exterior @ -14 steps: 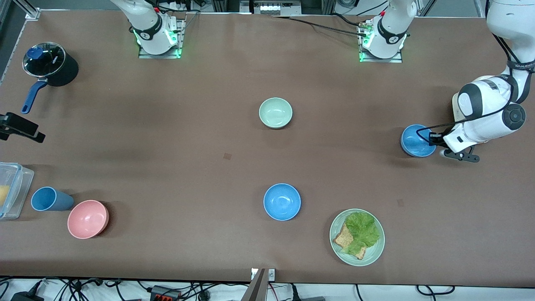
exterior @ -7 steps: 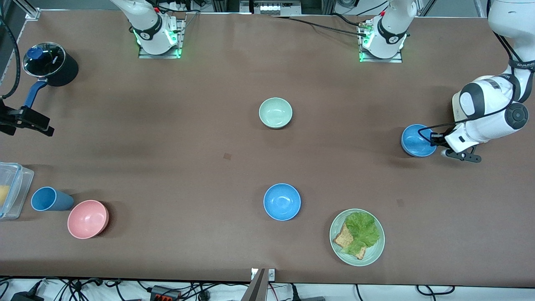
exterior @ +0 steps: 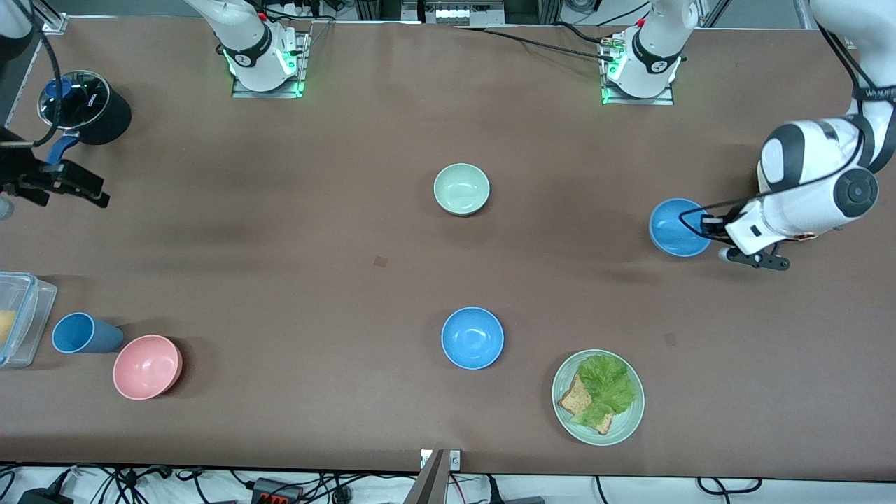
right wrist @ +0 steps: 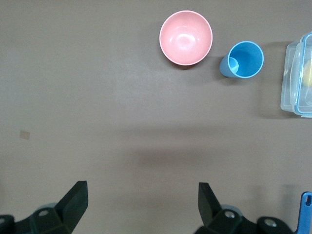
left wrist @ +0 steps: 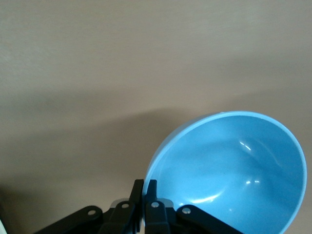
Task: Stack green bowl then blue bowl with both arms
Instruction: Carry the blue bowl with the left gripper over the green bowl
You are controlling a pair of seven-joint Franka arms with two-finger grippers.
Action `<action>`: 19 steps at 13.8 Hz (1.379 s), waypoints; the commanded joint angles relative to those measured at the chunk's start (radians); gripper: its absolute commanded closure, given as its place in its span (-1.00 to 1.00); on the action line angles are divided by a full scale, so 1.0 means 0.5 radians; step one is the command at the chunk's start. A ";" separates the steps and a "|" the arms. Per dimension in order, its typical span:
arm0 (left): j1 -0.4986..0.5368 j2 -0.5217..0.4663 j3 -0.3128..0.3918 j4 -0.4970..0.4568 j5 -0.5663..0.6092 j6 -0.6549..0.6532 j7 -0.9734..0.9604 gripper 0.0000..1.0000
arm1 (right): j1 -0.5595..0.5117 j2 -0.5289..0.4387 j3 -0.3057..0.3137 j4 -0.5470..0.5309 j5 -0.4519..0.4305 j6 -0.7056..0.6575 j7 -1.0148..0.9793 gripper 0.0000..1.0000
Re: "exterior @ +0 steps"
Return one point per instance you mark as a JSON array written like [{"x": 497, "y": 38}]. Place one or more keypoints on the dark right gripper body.
[{"x": 15, "y": 166}]

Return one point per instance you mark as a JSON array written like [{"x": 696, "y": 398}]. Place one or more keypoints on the blue bowl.
[
  {"x": 472, "y": 338},
  {"x": 672, "y": 229}
]

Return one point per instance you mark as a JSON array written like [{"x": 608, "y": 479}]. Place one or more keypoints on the green bowl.
[{"x": 461, "y": 189}]

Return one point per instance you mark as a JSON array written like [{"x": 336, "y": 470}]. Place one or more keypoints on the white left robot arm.
[{"x": 805, "y": 150}]

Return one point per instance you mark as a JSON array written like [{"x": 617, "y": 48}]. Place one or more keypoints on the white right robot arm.
[{"x": 248, "y": 42}]

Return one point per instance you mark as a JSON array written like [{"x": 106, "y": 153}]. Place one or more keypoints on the pink bowl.
[{"x": 147, "y": 367}]

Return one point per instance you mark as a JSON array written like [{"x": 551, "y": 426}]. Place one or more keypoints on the clear plastic container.
[{"x": 31, "y": 315}]

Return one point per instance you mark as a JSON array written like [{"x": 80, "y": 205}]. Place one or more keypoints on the blue cup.
[{"x": 84, "y": 333}]

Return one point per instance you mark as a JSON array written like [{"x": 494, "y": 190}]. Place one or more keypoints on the yellow food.
[{"x": 5, "y": 329}]

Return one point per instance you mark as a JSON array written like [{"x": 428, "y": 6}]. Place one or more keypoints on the green lettuce leaf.
[{"x": 607, "y": 385}]

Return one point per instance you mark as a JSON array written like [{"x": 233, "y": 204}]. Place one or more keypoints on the green plate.
[{"x": 630, "y": 421}]

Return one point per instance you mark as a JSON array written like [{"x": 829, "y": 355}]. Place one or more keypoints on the brown bread slice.
[{"x": 575, "y": 400}]

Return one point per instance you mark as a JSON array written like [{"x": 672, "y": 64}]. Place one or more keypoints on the black power adapter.
[{"x": 45, "y": 498}]

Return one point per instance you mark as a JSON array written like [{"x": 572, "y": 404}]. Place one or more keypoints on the grey control box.
[{"x": 455, "y": 10}]

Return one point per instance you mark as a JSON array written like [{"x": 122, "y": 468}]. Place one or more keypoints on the orange black power box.
[{"x": 276, "y": 491}]

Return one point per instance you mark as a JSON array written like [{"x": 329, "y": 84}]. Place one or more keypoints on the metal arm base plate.
[
  {"x": 303, "y": 66},
  {"x": 665, "y": 100}
]

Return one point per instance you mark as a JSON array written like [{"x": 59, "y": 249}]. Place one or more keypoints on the metal camera pole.
[{"x": 428, "y": 483}]

